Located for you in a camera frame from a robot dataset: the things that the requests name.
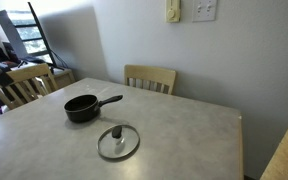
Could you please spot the glass lid with black knob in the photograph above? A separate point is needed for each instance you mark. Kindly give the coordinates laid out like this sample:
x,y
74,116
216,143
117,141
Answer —
x,y
116,132

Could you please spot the small wooden side table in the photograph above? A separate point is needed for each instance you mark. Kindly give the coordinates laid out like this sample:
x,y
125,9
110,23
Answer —
x,y
64,77

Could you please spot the black slanted stand pole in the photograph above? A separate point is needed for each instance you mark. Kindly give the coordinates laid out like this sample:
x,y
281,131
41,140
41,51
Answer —
x,y
42,35

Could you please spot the window with blinds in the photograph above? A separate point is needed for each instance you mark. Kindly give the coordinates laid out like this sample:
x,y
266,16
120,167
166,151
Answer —
x,y
34,36

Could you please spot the grey leaning board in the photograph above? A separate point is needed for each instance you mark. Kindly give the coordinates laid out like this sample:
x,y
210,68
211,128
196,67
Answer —
x,y
12,33

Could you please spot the black cloth on chair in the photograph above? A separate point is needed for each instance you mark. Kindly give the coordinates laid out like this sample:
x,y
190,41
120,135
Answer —
x,y
0,77

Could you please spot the cream wall thermostat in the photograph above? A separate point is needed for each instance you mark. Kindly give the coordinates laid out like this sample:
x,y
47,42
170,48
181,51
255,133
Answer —
x,y
172,11

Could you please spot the white double light switch plate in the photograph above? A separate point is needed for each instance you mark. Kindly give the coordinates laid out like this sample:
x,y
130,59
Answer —
x,y
204,10

